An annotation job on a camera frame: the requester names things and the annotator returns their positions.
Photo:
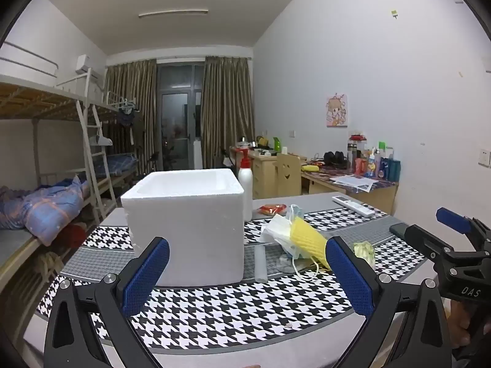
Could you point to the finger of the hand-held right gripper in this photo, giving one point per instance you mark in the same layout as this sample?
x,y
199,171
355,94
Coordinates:
x,y
425,239
454,220

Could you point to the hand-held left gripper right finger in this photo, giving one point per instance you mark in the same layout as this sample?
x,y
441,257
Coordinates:
x,y
351,280

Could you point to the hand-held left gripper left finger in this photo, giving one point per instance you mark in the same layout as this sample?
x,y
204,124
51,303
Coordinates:
x,y
147,276

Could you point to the green printed plastic bag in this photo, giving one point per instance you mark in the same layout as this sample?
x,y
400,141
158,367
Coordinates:
x,y
363,251

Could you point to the white foam box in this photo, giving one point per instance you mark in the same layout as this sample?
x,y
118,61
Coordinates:
x,y
184,230

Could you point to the yellow foam net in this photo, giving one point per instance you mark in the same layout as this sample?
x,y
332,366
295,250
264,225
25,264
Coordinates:
x,y
307,239

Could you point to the blue face mask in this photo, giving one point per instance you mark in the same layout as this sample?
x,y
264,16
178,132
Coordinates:
x,y
298,211

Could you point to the white tissue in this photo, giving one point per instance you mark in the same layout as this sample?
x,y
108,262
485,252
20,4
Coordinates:
x,y
276,230

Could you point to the person's right hand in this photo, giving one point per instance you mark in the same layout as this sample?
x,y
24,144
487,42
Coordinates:
x,y
460,322

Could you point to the white remote control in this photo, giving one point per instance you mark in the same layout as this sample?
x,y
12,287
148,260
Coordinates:
x,y
353,205

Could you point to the red bag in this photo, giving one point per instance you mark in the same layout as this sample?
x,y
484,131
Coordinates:
x,y
73,235

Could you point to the houndstooth tablecloth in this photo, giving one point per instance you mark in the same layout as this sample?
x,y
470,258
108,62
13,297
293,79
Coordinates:
x,y
230,314

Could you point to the cluster of toiletry bottles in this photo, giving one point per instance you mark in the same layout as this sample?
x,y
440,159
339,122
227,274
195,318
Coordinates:
x,y
374,165

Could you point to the white papers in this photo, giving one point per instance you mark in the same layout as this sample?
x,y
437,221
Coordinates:
x,y
353,182

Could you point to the beige cloth bundle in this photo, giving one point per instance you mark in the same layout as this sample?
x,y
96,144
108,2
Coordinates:
x,y
50,262

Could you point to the red snack packet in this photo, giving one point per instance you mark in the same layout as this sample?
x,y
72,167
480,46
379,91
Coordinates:
x,y
272,209

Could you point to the blue checked bedding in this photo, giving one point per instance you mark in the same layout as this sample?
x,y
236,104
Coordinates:
x,y
121,163

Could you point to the yellow object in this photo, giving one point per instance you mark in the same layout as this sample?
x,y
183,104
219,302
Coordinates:
x,y
310,168

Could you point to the blue checked quilt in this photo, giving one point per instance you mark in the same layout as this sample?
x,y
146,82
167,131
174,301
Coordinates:
x,y
46,207

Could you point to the wooden smiley chair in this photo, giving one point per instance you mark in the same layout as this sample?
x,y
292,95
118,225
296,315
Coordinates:
x,y
287,174

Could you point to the white bed ladder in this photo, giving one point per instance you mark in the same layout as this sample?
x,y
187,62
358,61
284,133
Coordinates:
x,y
94,153

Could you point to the white pump bottle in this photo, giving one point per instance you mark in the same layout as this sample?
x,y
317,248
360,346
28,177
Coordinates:
x,y
245,184

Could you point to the grey mattress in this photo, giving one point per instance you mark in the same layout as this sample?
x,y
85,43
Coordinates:
x,y
15,249

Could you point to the white hanging pouch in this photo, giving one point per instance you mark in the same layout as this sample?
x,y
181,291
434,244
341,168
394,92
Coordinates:
x,y
99,138

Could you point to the hanging dark clothes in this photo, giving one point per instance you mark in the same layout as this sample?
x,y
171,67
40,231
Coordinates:
x,y
130,126

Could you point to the brown curtain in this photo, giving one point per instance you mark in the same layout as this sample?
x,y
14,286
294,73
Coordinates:
x,y
130,115
226,111

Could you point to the silver pot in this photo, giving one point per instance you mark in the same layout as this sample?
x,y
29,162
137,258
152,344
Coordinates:
x,y
242,143

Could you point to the glass balcony door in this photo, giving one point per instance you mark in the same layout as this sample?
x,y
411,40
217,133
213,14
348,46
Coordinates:
x,y
178,115

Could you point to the white air conditioner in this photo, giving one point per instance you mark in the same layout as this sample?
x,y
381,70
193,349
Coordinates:
x,y
86,65

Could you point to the ceiling tube light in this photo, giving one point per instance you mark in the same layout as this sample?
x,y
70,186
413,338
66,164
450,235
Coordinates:
x,y
172,12

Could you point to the cartoon wall poster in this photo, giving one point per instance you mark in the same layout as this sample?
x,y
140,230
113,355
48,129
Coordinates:
x,y
336,110

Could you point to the green wall hook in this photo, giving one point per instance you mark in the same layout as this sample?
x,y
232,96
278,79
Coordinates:
x,y
394,13

